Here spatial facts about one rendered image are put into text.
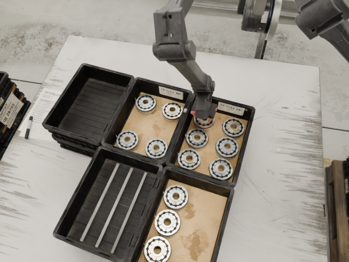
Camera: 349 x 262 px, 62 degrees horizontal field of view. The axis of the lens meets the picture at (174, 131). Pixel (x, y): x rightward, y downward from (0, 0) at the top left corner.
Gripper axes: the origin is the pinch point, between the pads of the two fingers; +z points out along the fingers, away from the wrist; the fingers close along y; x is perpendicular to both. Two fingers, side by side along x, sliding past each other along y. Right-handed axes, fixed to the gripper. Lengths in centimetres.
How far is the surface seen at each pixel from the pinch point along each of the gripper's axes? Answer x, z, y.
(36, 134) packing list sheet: -30, 17, -83
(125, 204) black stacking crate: -49, 4, -18
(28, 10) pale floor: 121, 88, -232
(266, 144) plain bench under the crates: 6.2, 16.9, 33.0
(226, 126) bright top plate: 0.0, 1.2, 11.4
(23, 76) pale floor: 42, 88, -182
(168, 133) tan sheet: -11.6, 4.1, -13.3
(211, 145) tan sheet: -10.8, 4.0, 7.6
